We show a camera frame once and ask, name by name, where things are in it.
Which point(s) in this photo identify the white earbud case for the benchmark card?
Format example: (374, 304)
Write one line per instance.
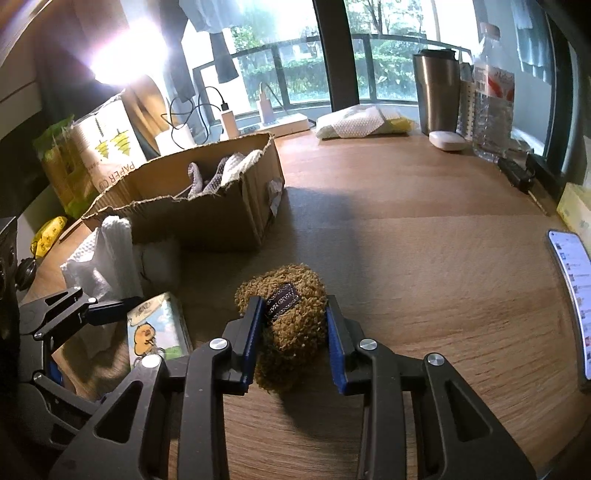
(447, 141)

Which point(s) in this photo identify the stainless steel tumbler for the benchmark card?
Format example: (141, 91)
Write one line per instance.
(436, 92)

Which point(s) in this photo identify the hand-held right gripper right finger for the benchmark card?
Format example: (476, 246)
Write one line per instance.
(333, 350)

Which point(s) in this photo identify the white paper roll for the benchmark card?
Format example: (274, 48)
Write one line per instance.
(175, 137)

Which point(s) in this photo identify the green snack package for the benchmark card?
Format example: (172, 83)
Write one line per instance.
(60, 170)

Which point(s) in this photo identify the paper cup package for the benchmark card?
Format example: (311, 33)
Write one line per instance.
(108, 147)

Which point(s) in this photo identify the white hanging shirt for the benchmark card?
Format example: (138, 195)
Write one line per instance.
(207, 14)

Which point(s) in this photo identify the grey knitted cloth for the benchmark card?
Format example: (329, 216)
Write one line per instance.
(197, 182)

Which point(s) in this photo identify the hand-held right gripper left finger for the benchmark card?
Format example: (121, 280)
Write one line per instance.
(255, 330)

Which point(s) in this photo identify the balcony railing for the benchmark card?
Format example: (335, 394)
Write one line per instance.
(323, 42)

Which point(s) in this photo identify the yellow green tissue box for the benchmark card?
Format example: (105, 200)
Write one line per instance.
(577, 207)

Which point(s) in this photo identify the white power strip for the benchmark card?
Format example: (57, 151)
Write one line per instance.
(286, 123)

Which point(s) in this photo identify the white knitted cloth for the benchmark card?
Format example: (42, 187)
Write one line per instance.
(238, 166)

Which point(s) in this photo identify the dark hanging garment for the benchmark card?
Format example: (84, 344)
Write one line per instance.
(224, 57)

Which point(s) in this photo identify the white dotted cup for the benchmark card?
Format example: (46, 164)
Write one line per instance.
(465, 110)

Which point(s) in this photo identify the cartoon print tissue pack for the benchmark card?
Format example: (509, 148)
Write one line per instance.
(154, 332)

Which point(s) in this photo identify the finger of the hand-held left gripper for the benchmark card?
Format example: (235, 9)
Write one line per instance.
(60, 415)
(106, 310)

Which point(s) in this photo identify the yellow plastic packet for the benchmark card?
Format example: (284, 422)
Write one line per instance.
(46, 237)

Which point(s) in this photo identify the white paper towel bundle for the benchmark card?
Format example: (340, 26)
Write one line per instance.
(108, 263)

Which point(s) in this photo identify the black window frame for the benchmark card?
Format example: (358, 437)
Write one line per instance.
(334, 55)

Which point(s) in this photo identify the clear water bottle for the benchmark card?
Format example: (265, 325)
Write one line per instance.
(493, 115)

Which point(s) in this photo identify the white power bank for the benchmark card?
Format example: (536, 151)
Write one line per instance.
(229, 123)

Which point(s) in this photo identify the black car key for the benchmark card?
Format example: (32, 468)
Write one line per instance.
(517, 174)

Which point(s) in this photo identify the smartphone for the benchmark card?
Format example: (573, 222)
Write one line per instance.
(575, 281)

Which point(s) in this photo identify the brown fuzzy plush toy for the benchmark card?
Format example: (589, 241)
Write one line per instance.
(300, 344)

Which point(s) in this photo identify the light blue hanging cloth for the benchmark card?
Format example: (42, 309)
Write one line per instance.
(533, 41)

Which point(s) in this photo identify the cardboard box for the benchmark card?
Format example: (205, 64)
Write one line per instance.
(207, 224)

